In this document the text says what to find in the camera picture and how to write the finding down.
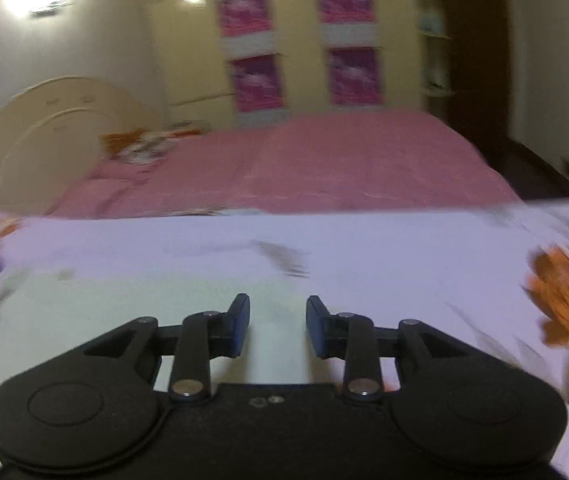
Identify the cream round headboard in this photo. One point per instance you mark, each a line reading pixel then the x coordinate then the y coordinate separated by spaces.
pixel 39 145

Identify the cream wardrobe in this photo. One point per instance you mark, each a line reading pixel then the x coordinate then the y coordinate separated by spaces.
pixel 184 50

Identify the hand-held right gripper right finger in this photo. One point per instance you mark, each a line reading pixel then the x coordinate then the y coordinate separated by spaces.
pixel 315 325

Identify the cream corner shelf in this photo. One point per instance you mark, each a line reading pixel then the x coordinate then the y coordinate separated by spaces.
pixel 432 35

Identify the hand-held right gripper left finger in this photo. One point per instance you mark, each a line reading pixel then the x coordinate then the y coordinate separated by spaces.
pixel 239 320

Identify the orange patterned pillow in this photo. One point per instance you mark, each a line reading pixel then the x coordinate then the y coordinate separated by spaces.
pixel 134 146

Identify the pink checked bedspread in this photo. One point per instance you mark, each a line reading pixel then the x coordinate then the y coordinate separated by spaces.
pixel 314 160

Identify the purple floral bedsheet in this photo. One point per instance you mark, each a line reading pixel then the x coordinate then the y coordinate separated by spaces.
pixel 414 250

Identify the brown wooden door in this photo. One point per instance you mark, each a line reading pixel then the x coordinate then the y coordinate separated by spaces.
pixel 474 60

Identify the light green sweater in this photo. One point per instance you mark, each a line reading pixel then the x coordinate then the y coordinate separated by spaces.
pixel 274 345

